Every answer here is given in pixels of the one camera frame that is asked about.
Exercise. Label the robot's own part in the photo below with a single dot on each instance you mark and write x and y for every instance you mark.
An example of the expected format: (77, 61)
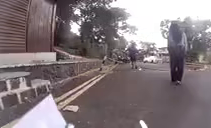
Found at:
(70, 126)

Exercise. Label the grey asphalt road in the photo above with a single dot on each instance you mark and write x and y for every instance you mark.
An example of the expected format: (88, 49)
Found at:
(133, 100)

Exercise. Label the trees beside dark building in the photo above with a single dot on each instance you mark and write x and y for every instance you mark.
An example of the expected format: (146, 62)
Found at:
(96, 26)

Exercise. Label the dark building with brown door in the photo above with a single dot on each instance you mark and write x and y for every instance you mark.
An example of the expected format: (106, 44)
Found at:
(39, 26)

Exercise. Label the low stone kerb wall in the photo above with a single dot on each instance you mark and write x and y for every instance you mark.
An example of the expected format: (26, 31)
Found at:
(43, 71)

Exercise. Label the trees behind walking person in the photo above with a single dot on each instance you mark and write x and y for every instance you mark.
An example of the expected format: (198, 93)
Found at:
(203, 36)

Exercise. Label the person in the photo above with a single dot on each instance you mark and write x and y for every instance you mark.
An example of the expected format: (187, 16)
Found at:
(133, 53)
(177, 56)

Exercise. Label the white car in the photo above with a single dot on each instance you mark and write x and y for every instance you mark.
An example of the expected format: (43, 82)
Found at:
(151, 60)

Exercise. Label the pale flat litter piece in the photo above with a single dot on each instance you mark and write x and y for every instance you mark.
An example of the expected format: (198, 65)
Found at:
(71, 108)

